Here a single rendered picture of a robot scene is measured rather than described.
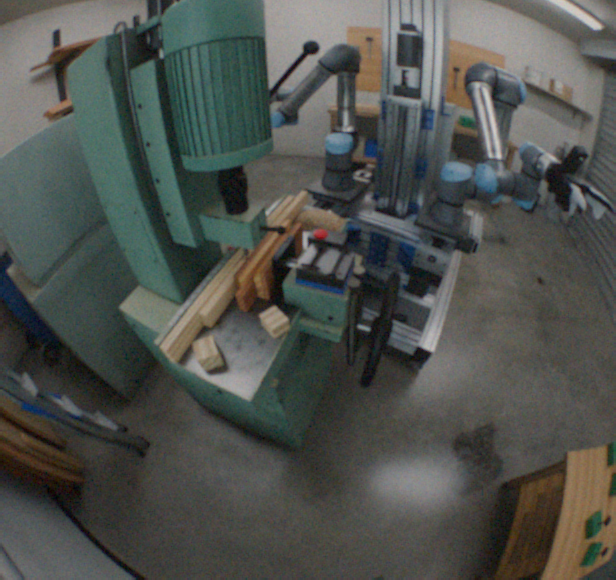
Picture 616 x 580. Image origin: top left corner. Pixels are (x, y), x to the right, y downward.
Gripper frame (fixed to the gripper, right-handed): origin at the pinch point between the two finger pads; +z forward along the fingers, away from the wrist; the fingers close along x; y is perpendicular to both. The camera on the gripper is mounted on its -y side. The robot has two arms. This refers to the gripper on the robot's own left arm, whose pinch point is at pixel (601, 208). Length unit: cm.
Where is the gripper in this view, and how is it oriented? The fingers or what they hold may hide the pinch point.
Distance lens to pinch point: 68.0
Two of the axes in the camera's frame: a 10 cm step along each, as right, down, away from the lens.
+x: -9.8, 0.4, 2.0
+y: 1.6, 7.3, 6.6
